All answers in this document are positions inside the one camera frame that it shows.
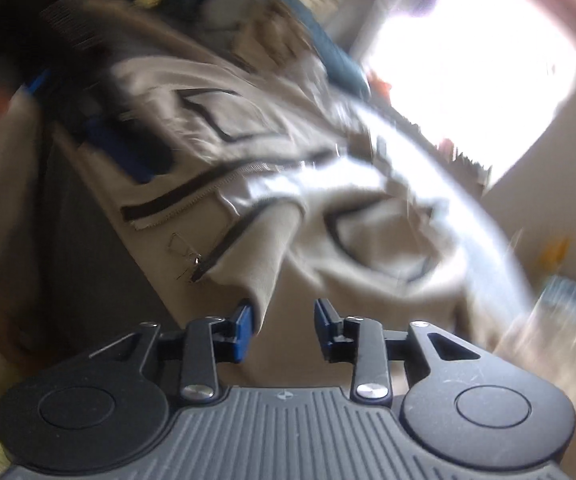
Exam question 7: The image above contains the beige zip-up hoodie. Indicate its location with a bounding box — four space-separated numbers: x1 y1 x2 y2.
42 0 540 356

